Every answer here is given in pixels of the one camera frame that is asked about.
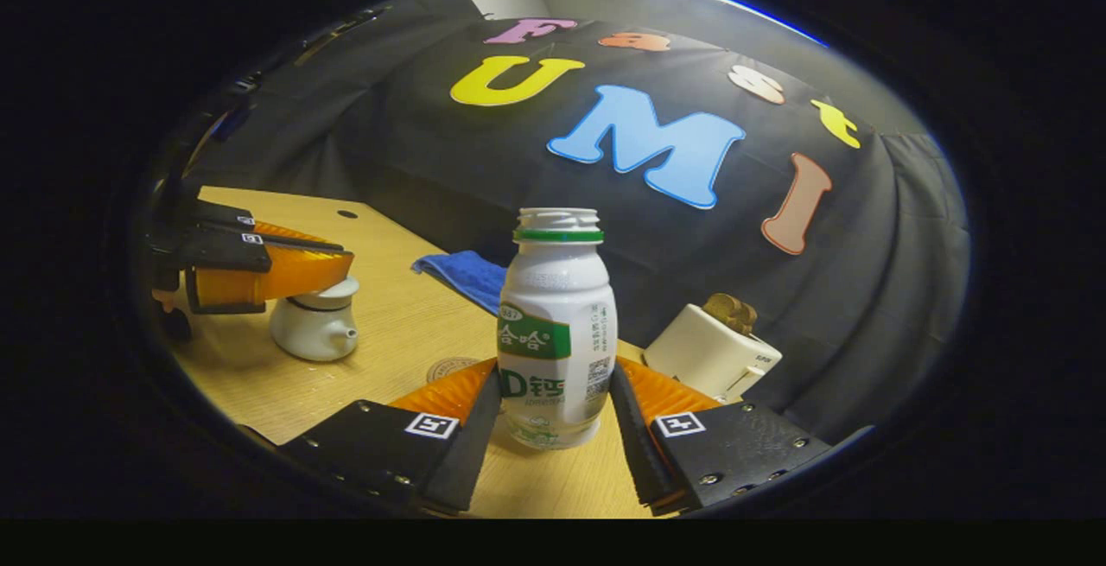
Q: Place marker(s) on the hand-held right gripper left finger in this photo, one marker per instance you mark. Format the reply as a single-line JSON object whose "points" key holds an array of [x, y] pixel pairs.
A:
{"points": [[471, 454]]}

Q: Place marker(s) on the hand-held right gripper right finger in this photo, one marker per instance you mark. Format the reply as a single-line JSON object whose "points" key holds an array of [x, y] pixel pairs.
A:
{"points": [[639, 454]]}

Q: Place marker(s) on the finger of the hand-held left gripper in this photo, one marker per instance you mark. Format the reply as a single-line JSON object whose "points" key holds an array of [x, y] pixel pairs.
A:
{"points": [[225, 253], [216, 213]]}

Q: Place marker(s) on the round wooden coaster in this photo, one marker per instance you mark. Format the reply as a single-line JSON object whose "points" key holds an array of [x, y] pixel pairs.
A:
{"points": [[445, 369]]}

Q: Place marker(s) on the white teacup lid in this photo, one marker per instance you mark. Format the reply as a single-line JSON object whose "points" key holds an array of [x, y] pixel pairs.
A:
{"points": [[333, 295]]}

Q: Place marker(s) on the white ceramic teacup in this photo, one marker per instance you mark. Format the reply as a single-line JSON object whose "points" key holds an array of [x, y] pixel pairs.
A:
{"points": [[311, 337]]}

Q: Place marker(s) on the white water bottle green label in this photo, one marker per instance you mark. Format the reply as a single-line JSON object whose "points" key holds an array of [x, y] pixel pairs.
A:
{"points": [[557, 315]]}

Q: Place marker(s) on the white toaster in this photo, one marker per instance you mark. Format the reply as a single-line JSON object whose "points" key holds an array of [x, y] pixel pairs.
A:
{"points": [[700, 350]]}

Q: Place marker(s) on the brown toast slice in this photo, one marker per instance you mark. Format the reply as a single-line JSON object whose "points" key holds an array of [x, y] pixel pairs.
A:
{"points": [[730, 314]]}

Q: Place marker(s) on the blue folded towel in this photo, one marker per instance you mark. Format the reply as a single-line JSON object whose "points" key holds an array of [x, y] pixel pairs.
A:
{"points": [[467, 276]]}

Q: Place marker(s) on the black backdrop cloth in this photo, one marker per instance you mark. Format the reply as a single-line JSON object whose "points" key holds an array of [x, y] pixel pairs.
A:
{"points": [[415, 151]]}

